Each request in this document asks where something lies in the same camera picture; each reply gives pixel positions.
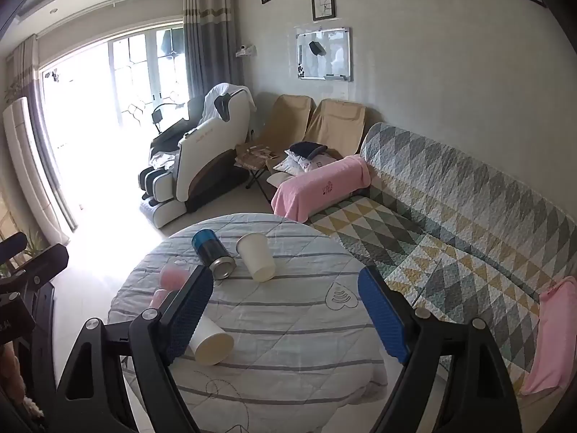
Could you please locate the black whiteboard eraser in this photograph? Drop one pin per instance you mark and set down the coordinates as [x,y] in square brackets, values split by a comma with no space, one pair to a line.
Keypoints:
[316,47]

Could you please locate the pink towel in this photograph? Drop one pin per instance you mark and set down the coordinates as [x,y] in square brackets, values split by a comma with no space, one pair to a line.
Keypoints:
[315,189]
[553,333]

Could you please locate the white wall camera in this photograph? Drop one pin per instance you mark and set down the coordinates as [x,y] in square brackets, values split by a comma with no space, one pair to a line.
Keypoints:
[245,50]

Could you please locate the pink cup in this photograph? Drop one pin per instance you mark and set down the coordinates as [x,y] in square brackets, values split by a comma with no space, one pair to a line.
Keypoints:
[172,277]

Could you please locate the small folding table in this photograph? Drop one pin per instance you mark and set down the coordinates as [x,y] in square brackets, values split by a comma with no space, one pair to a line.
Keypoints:
[256,155]

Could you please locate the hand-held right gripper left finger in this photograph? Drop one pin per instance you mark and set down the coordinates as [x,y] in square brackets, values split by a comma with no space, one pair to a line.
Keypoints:
[193,312]

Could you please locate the blue metal can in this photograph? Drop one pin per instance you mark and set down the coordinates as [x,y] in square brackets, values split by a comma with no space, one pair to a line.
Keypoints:
[214,252]

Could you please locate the sofa with triangle-pattern cover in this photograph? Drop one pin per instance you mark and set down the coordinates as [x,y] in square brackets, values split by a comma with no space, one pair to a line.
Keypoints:
[441,216]

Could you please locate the white patterned pillow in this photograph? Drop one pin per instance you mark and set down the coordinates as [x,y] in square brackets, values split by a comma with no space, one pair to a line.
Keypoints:
[295,165]

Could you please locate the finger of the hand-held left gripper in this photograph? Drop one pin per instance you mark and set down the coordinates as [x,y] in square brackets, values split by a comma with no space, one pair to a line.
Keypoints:
[12,244]
[45,259]

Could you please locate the wall whiteboard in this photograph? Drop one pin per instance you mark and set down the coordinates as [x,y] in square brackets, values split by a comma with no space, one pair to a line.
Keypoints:
[336,56]

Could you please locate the white cloth on massage chair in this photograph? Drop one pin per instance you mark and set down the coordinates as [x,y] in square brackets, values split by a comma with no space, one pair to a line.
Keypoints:
[215,98]

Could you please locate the beige folding chair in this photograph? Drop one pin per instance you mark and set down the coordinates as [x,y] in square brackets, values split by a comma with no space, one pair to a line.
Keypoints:
[280,121]
[336,124]

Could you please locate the grey curtain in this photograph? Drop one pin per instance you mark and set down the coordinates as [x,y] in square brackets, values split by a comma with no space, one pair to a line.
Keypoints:
[36,112]
[208,40]

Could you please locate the white paper cup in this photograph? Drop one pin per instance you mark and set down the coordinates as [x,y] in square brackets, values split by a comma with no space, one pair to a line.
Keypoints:
[255,258]
[211,343]

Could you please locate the medium black picture frame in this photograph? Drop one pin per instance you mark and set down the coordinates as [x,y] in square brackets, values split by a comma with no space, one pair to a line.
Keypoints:
[322,4]

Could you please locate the dark folded cloth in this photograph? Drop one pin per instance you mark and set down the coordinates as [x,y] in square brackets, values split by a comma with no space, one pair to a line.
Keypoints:
[307,148]

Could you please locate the white massage chair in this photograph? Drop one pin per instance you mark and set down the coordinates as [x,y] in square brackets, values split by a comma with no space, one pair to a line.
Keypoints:
[198,162]

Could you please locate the round table with striped quilt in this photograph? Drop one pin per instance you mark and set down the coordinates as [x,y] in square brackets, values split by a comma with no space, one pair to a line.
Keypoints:
[288,324]

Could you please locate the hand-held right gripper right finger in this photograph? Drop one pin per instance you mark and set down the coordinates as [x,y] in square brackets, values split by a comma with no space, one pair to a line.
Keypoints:
[383,316]

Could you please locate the green potted plant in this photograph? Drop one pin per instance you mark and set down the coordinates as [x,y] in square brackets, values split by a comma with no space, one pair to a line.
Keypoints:
[32,244]

